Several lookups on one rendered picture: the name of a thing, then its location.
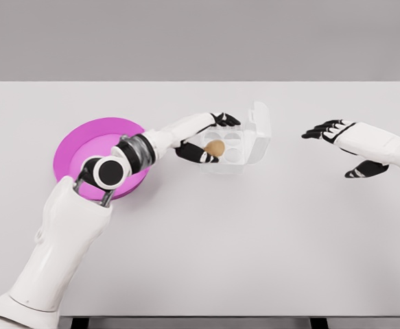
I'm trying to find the left robot hand striped fingers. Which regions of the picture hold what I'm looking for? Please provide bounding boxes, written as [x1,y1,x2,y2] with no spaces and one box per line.
[169,111,242,164]

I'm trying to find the pink round plate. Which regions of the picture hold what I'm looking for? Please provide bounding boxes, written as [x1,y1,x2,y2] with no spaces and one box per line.
[52,117,150,201]

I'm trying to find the right robot hand striped fingers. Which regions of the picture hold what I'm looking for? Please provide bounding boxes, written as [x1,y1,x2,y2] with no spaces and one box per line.
[301,119,400,179]

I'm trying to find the brown egg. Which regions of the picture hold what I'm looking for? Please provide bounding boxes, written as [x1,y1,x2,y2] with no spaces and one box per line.
[203,139,226,157]

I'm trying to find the clear plastic egg box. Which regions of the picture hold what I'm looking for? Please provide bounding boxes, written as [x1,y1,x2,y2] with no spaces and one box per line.
[198,99,273,175]

